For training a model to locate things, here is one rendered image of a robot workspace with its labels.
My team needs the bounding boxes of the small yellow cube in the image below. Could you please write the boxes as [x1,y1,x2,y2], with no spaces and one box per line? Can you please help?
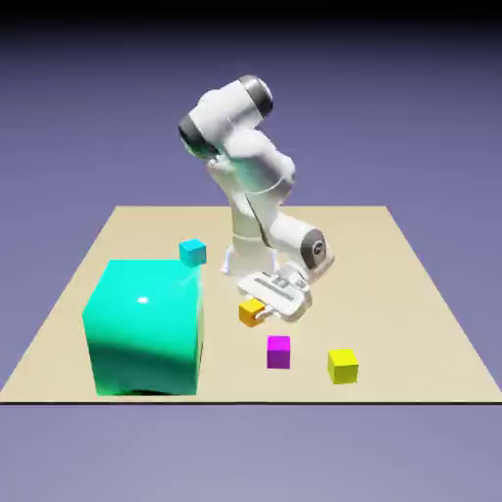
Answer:
[326,347,360,385]

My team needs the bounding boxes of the large teal box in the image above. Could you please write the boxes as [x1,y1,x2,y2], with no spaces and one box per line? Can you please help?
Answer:
[81,259,205,397]

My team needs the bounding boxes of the small orange cube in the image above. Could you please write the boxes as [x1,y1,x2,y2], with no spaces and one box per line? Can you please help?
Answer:
[238,298,267,328]

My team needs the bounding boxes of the small magenta cube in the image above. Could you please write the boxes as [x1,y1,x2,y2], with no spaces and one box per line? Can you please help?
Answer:
[266,334,292,371]

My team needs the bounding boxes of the small cyan cube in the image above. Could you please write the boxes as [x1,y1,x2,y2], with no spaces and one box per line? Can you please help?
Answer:
[178,238,208,269]

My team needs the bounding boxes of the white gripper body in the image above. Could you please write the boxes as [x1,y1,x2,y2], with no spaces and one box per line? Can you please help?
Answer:
[237,272,314,323]

